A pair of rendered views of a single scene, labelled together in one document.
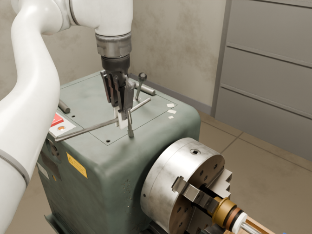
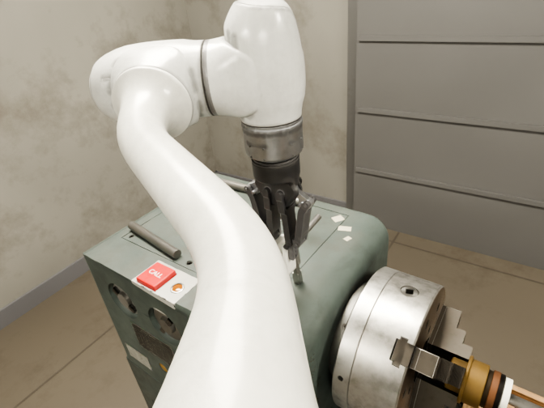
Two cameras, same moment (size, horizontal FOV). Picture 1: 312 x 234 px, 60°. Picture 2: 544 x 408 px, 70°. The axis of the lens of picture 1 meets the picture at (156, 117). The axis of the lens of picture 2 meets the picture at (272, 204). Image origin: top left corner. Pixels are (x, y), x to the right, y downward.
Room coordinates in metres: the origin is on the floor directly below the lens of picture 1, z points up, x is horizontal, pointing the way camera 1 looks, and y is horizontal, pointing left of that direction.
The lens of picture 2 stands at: (0.13, 0.17, 1.80)
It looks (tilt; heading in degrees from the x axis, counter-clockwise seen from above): 31 degrees down; 355
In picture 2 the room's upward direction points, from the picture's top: 6 degrees counter-clockwise
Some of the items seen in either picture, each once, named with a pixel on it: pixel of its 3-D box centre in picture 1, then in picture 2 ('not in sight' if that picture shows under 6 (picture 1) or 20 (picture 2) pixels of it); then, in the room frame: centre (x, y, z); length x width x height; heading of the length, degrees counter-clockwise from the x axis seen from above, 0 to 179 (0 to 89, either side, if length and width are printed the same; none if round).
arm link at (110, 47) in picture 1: (114, 42); (273, 136); (0.68, 0.11, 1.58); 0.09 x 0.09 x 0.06
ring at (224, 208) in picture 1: (224, 212); (473, 382); (0.54, -0.22, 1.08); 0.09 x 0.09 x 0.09; 46
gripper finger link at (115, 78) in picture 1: (122, 93); (288, 216); (0.67, 0.10, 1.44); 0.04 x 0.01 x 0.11; 136
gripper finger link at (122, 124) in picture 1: (122, 118); (289, 257); (0.67, 0.10, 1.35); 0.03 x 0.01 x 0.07; 136
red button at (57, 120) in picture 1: (52, 120); (156, 277); (0.79, 0.37, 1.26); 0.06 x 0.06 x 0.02; 46
